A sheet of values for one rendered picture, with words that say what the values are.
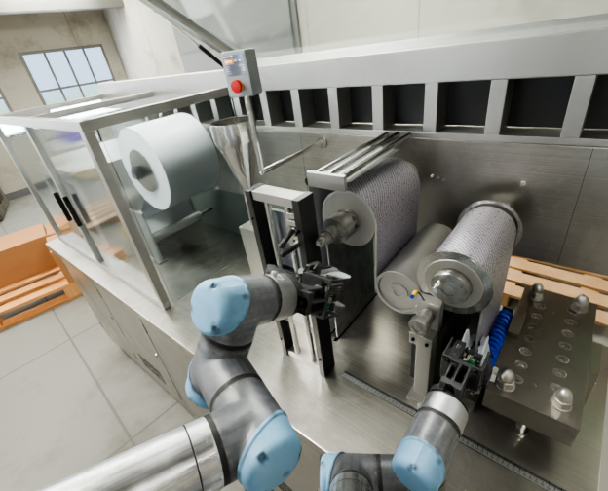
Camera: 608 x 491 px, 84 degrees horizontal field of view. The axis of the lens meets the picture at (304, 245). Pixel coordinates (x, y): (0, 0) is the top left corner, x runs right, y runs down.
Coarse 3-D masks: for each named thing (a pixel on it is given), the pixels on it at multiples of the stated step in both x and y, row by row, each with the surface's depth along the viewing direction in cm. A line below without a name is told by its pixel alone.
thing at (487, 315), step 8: (504, 272) 79; (504, 280) 83; (496, 288) 75; (496, 296) 79; (488, 304) 71; (496, 304) 83; (480, 312) 69; (488, 312) 74; (496, 312) 87; (480, 320) 69; (488, 320) 78; (480, 328) 71; (488, 328) 82; (480, 336) 74
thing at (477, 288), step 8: (432, 264) 69; (440, 264) 67; (448, 264) 66; (456, 264) 65; (464, 264) 64; (432, 272) 70; (464, 272) 65; (472, 272) 64; (472, 280) 65; (480, 280) 64; (480, 288) 64; (472, 296) 66; (480, 296) 65; (448, 304) 71; (464, 304) 68; (472, 304) 67
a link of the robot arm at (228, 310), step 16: (208, 288) 43; (224, 288) 42; (240, 288) 44; (256, 288) 46; (272, 288) 49; (192, 304) 45; (208, 304) 43; (224, 304) 42; (240, 304) 43; (256, 304) 45; (272, 304) 48; (192, 320) 45; (208, 320) 43; (224, 320) 42; (240, 320) 43; (256, 320) 46; (272, 320) 50; (208, 336) 45; (224, 336) 45; (240, 336) 45
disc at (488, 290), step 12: (444, 252) 66; (456, 252) 64; (420, 264) 71; (468, 264) 64; (420, 276) 72; (480, 276) 63; (492, 288) 63; (480, 300) 66; (456, 312) 71; (468, 312) 69
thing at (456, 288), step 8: (440, 272) 67; (448, 272) 66; (456, 272) 65; (432, 280) 68; (440, 280) 67; (448, 280) 66; (456, 280) 65; (464, 280) 64; (440, 288) 68; (448, 288) 67; (456, 288) 66; (464, 288) 65; (472, 288) 66; (440, 296) 69; (448, 296) 68; (456, 296) 67; (464, 296) 65; (456, 304) 68
